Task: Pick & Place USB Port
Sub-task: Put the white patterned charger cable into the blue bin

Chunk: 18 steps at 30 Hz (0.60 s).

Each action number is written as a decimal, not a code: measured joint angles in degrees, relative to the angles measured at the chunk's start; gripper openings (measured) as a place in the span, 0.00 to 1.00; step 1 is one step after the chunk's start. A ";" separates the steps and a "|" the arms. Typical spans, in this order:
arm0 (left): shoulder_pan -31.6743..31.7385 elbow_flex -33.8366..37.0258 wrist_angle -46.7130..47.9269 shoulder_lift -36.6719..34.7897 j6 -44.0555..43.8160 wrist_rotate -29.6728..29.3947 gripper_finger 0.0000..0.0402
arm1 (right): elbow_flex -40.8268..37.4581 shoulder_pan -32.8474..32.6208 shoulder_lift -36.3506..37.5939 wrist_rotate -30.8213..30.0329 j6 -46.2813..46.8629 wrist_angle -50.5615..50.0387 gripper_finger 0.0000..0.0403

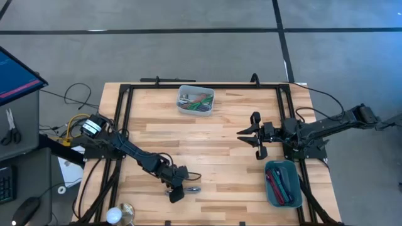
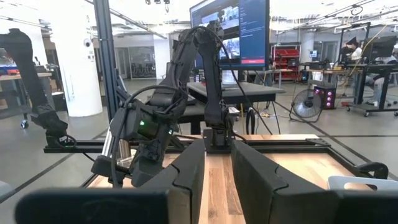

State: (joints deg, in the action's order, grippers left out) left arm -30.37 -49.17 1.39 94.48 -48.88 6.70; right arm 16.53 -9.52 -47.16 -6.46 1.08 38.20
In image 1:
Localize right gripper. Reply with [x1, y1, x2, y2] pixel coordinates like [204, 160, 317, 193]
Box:
[236, 110, 284, 149]

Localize black keyboard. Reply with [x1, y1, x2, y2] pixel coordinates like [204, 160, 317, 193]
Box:
[0, 165, 17, 204]

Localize teal plastic bin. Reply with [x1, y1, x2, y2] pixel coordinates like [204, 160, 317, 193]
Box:
[263, 159, 304, 208]

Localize white globe light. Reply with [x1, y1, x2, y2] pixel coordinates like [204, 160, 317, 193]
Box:
[106, 207, 122, 224]

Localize green USB cable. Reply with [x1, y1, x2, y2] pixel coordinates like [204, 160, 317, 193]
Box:
[187, 95, 215, 112]

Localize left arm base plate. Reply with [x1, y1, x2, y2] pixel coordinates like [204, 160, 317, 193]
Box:
[83, 144, 126, 159]

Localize computer monitor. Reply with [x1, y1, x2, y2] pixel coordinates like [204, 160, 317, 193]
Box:
[0, 46, 49, 107]

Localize grey side desk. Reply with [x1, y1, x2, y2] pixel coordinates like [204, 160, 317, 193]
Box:
[0, 90, 53, 226]

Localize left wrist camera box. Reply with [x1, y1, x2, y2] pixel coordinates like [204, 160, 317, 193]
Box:
[168, 185, 185, 204]

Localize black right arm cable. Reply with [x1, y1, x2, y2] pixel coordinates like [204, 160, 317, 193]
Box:
[290, 82, 346, 122]

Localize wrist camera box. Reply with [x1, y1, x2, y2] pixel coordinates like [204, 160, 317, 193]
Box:
[255, 146, 269, 161]
[168, 185, 185, 204]

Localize grey plastic bin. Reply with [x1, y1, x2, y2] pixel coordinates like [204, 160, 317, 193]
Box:
[176, 84, 216, 117]

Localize teal braided USB cable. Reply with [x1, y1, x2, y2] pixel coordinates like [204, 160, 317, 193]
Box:
[271, 168, 291, 205]

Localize black clamp bar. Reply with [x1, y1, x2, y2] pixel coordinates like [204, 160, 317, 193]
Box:
[139, 76, 197, 83]

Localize black floor cable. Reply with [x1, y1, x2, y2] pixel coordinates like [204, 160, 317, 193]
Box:
[40, 82, 100, 110]

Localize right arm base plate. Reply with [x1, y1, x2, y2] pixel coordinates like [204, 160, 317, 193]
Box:
[281, 137, 328, 160]

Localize black white braided USB cable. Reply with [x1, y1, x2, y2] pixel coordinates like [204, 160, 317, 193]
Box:
[164, 186, 202, 196]

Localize grey stand foot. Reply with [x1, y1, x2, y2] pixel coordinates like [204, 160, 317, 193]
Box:
[375, 112, 402, 131]

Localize white paper sheet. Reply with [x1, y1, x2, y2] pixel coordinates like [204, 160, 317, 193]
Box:
[57, 154, 85, 188]

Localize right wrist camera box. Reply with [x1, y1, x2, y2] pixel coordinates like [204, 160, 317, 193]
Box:
[255, 146, 269, 161]

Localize black computer mouse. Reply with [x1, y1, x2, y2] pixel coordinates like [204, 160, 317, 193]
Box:
[11, 196, 41, 226]

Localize black metal table frame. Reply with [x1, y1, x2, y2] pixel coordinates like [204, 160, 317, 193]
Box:
[75, 82, 343, 226]

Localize yellow cable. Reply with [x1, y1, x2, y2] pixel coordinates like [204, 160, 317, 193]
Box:
[64, 112, 92, 148]

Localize black handled scissors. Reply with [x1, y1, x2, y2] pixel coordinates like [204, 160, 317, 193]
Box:
[0, 108, 22, 147]

